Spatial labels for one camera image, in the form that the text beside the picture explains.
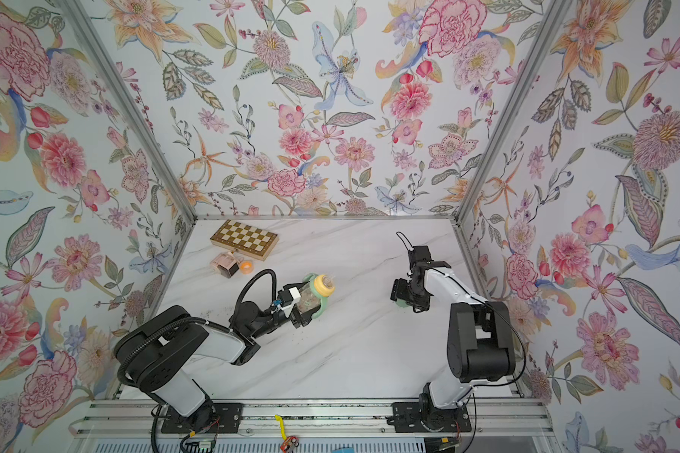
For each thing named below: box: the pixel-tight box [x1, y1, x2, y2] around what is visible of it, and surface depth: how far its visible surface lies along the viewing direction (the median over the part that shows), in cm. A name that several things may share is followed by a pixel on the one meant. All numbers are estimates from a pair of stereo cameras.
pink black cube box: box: [209, 251, 242, 279], surface depth 103 cm
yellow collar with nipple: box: [313, 273, 336, 297], surface depth 73 cm
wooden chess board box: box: [209, 218, 280, 262], surface depth 112 cm
